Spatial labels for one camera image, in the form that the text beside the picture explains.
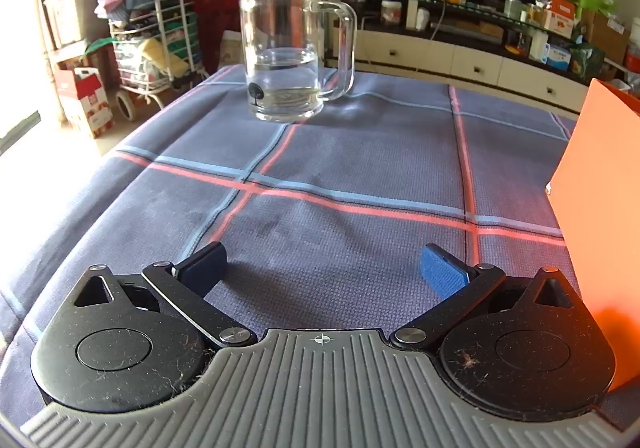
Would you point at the white television cabinet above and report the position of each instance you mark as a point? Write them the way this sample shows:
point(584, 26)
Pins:
point(425, 60)

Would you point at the red paper bag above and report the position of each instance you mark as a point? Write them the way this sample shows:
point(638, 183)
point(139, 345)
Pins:
point(215, 12)

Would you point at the brown cardboard box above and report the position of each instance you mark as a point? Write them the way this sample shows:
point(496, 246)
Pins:
point(607, 35)

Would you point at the blue white small box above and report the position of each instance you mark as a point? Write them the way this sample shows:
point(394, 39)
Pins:
point(559, 57)

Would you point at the white lidded clear jar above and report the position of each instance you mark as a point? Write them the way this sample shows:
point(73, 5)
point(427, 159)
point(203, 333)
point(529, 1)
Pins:
point(391, 12)

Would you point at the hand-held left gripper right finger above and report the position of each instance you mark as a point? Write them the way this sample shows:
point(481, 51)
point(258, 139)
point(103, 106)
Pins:
point(442, 273)

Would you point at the orange cardboard box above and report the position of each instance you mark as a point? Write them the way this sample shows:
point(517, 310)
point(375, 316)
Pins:
point(600, 203)

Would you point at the green snack bag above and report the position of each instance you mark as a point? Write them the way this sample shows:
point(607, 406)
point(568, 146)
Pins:
point(587, 61)

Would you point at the red white floor carton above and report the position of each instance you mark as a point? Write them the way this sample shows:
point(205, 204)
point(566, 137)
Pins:
point(90, 102)

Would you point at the orange white small box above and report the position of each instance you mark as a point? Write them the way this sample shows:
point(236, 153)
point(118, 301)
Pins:
point(562, 20)

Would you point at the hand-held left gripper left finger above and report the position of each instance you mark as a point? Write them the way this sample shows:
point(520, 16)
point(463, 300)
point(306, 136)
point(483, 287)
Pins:
point(202, 265)

